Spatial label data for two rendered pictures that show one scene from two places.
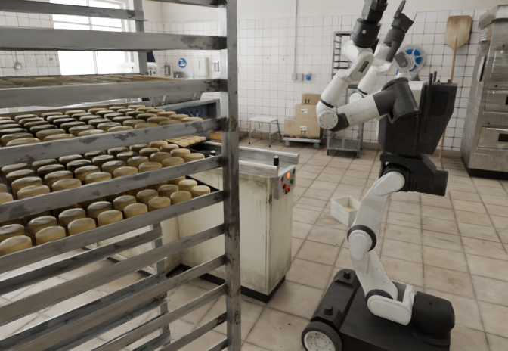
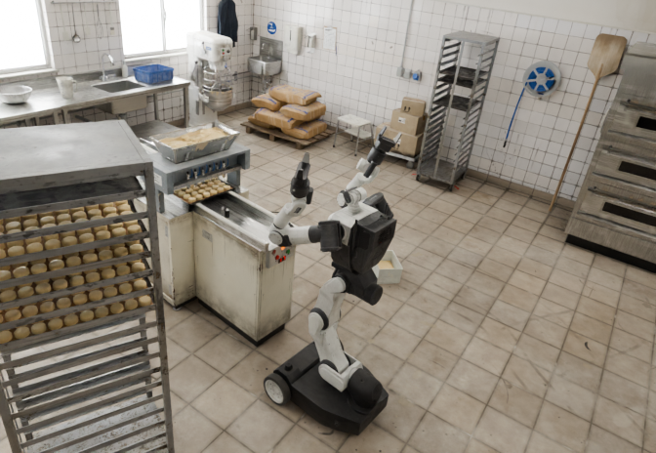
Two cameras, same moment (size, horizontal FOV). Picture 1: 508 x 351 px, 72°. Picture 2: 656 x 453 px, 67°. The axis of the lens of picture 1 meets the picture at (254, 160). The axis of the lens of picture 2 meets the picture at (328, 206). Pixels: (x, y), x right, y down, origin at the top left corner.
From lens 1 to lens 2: 152 cm
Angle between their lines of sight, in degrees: 13
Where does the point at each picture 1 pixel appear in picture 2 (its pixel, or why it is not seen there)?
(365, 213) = (322, 301)
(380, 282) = (330, 355)
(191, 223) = (204, 267)
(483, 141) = (586, 207)
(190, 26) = not seen: outside the picture
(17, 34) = (39, 255)
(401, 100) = (323, 238)
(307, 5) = not seen: outside the picture
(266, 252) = (256, 308)
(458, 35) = (605, 61)
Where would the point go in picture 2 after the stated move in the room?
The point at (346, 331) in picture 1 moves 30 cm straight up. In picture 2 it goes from (296, 386) to (300, 350)
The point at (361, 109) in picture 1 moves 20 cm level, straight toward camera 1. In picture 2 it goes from (299, 236) to (277, 255)
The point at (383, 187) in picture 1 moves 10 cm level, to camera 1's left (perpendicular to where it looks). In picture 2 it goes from (330, 287) to (312, 283)
